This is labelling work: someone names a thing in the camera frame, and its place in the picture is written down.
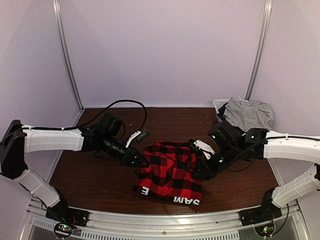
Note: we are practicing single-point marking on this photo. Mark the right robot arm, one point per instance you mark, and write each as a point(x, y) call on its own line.
point(258, 144)

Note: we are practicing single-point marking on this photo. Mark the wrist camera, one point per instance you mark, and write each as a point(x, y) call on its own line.
point(222, 134)
point(110, 125)

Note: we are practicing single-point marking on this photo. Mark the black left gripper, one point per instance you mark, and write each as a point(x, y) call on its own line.
point(129, 156)

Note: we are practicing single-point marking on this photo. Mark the red black plaid shirt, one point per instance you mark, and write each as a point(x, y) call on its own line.
point(169, 175)

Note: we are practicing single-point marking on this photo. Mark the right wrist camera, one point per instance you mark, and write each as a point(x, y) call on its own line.
point(222, 134)

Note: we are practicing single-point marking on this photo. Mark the aluminium corner post left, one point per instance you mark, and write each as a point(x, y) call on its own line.
point(57, 11)

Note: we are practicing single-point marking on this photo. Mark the circuit board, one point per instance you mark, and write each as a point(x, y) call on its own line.
point(62, 230)
point(264, 230)

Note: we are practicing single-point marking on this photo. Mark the grey shirt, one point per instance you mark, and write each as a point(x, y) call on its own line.
point(249, 114)

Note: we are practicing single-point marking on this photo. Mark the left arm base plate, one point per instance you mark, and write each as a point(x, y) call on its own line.
point(68, 215)

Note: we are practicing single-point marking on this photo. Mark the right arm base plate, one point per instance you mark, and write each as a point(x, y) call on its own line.
point(260, 214)

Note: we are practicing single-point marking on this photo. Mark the aluminium corner post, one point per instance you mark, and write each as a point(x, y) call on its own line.
point(264, 32)
point(57, 11)

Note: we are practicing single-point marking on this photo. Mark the left circuit board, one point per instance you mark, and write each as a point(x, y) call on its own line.
point(62, 230)

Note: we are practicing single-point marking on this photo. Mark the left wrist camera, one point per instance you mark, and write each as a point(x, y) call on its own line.
point(110, 125)

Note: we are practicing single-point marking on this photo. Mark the right circuit board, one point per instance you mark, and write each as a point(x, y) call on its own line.
point(264, 230)

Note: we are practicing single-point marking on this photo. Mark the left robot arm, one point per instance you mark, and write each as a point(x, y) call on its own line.
point(21, 142)

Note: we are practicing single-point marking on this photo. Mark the white plastic laundry basket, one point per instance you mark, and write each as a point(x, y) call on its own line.
point(218, 107)

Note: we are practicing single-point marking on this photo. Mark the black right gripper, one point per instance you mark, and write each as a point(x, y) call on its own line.
point(204, 167)

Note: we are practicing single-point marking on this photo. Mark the aluminium front rail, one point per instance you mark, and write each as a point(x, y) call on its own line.
point(130, 216)

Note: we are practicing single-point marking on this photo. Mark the aluminium corner post right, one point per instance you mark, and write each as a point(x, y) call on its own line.
point(264, 32)

